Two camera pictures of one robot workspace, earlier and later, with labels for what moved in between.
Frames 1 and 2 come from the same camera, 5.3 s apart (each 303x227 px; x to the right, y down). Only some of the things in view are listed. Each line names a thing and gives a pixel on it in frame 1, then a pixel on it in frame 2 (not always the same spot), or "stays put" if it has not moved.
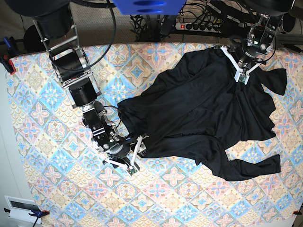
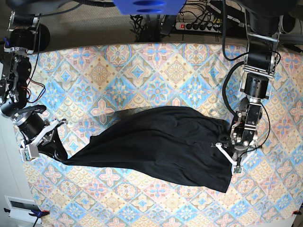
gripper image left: (122, 152) → (29, 120)
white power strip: (198, 27) stays put
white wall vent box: (20, 208) stays put
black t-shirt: (197, 108) → (185, 141)
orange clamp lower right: (297, 212) stays put
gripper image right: (238, 48) → (241, 140)
